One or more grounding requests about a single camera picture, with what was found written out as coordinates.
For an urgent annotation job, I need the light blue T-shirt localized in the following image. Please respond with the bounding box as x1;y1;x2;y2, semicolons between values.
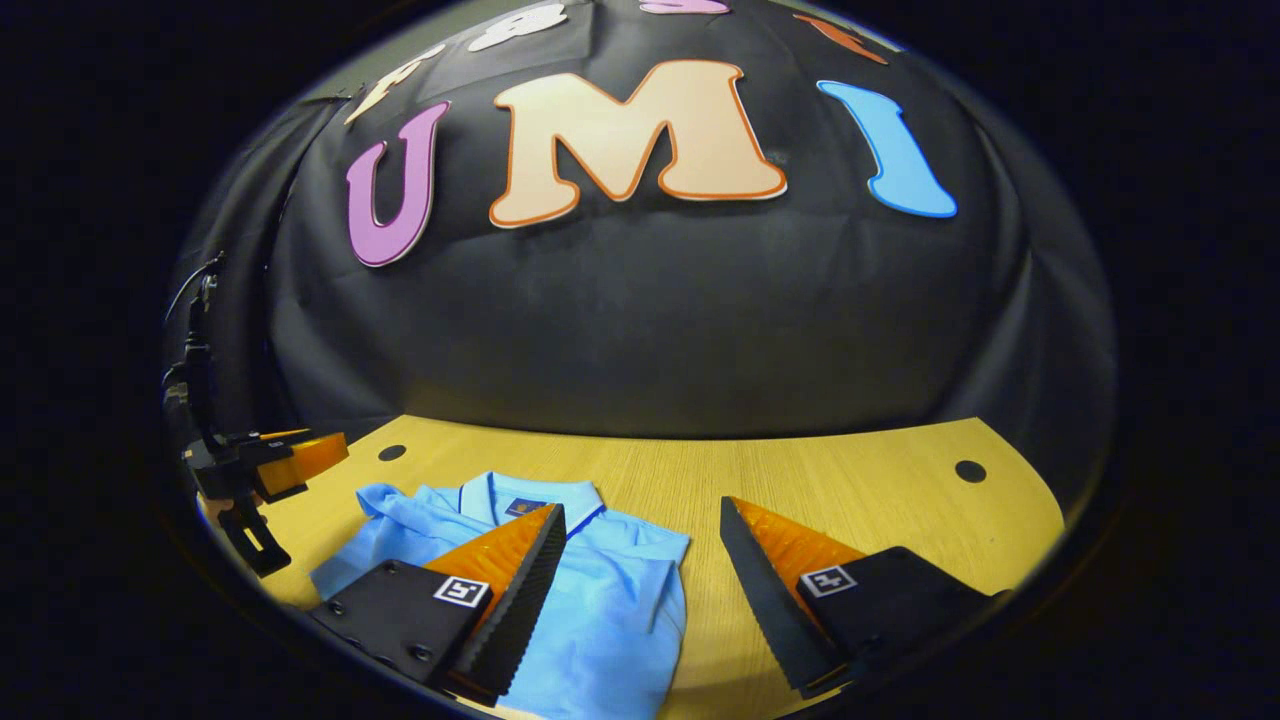
310;471;691;720

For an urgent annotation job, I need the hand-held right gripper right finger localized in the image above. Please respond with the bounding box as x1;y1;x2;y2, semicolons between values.
719;496;1011;700

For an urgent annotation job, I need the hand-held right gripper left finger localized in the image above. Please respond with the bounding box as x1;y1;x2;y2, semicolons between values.
308;503;567;706

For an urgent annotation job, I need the black backdrop cloth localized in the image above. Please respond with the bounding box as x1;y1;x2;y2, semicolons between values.
165;0;1119;521

